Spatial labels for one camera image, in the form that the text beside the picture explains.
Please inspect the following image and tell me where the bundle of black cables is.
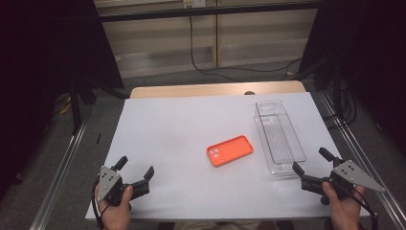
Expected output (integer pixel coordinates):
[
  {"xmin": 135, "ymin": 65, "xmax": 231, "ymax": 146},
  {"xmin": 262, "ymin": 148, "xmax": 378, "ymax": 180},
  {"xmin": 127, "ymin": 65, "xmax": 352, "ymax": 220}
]
[{"xmin": 322, "ymin": 80, "xmax": 358, "ymax": 128}]

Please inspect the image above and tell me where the person's right hand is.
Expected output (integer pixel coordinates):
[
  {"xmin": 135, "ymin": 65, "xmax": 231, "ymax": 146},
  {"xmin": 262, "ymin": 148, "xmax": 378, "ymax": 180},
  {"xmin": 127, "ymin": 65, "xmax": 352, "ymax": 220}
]
[{"xmin": 321, "ymin": 181, "xmax": 367, "ymax": 230}]

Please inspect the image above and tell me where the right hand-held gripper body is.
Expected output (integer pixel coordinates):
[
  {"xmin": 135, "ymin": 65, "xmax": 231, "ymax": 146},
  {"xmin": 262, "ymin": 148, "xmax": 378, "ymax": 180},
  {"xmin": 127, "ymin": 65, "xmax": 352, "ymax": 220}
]
[{"xmin": 300, "ymin": 159, "xmax": 387, "ymax": 206}]

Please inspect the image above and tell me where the hand-held gripper cable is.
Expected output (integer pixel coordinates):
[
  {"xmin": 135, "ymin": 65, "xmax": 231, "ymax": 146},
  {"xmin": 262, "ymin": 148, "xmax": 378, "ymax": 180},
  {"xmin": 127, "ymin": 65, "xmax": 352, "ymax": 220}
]
[
  {"xmin": 338, "ymin": 183, "xmax": 381, "ymax": 230},
  {"xmin": 91, "ymin": 178, "xmax": 111, "ymax": 230}
]

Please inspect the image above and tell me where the person's left hand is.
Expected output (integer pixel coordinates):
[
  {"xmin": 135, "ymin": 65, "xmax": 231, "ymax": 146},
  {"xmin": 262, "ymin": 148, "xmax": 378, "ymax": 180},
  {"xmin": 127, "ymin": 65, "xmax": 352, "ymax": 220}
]
[{"xmin": 94, "ymin": 185, "xmax": 134, "ymax": 230}]

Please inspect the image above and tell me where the black horizontal bar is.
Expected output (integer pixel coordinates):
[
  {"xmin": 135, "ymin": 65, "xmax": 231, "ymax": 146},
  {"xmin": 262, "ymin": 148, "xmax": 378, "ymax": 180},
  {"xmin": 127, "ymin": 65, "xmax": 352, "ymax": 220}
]
[{"xmin": 99, "ymin": 1, "xmax": 324, "ymax": 23}]

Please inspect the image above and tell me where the black metal stand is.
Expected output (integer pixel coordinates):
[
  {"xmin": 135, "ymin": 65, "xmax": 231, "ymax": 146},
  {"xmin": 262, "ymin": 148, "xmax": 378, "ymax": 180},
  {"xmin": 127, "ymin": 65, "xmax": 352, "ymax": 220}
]
[{"xmin": 68, "ymin": 76, "xmax": 128, "ymax": 135}]

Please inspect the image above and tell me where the white wall socket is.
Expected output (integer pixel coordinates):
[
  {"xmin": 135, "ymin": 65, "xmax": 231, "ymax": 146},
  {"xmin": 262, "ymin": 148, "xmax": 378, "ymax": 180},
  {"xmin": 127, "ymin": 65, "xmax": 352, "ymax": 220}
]
[{"xmin": 182, "ymin": 0, "xmax": 207, "ymax": 9}]

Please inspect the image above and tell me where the white board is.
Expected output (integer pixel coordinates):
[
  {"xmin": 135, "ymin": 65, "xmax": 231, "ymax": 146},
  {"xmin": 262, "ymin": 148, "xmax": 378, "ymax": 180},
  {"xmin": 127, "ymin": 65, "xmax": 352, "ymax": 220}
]
[{"xmin": 85, "ymin": 91, "xmax": 372, "ymax": 221}]

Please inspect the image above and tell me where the clear plastic box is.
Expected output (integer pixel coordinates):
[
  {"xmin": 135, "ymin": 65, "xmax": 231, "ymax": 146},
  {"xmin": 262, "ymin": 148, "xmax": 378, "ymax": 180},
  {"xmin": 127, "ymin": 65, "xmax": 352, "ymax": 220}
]
[{"xmin": 253, "ymin": 99, "xmax": 307, "ymax": 176}]

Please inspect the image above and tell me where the black floor cable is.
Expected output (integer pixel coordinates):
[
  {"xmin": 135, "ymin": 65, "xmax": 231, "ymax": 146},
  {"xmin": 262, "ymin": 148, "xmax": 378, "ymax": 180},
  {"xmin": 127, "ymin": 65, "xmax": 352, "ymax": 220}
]
[{"xmin": 190, "ymin": 15, "xmax": 303, "ymax": 82}]

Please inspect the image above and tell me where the right hand-held gripper cable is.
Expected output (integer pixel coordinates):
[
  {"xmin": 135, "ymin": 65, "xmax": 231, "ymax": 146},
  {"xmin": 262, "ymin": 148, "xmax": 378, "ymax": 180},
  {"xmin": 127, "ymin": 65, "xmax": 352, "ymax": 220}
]
[{"xmin": 338, "ymin": 183, "xmax": 381, "ymax": 230}]

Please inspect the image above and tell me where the orange phone case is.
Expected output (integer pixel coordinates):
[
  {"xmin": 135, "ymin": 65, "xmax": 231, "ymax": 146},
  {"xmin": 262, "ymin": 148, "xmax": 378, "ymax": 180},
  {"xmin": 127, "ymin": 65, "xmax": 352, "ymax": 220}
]
[{"xmin": 206, "ymin": 134, "xmax": 255, "ymax": 168}]

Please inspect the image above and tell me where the left hand-held gripper cable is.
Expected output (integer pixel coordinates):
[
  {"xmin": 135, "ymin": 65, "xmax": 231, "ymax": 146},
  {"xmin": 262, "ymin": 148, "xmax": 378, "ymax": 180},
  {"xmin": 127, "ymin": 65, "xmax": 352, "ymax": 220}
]
[{"xmin": 91, "ymin": 178, "xmax": 111, "ymax": 230}]

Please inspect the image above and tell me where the wooden table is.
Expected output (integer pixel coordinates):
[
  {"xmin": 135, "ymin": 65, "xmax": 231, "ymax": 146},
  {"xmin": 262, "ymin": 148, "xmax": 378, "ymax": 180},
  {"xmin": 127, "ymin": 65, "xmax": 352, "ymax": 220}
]
[{"xmin": 128, "ymin": 80, "xmax": 306, "ymax": 100}]

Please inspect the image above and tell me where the dark curtain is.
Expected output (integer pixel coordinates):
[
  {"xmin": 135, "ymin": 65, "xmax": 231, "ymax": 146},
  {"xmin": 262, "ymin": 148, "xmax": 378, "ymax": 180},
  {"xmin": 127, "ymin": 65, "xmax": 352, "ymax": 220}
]
[
  {"xmin": 0, "ymin": 0, "xmax": 125, "ymax": 199},
  {"xmin": 298, "ymin": 0, "xmax": 406, "ymax": 154}
]

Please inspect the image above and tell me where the metal floor rail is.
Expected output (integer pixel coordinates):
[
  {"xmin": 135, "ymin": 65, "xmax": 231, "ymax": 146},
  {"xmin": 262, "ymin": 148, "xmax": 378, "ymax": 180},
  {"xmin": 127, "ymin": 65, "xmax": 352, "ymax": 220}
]
[
  {"xmin": 319, "ymin": 91, "xmax": 406, "ymax": 229},
  {"xmin": 30, "ymin": 121, "xmax": 89, "ymax": 230}
]

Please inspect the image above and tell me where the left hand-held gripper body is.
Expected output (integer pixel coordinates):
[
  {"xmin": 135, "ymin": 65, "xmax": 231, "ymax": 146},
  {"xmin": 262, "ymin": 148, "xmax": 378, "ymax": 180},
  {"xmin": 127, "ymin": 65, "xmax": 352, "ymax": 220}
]
[{"xmin": 94, "ymin": 165, "xmax": 151, "ymax": 207}]

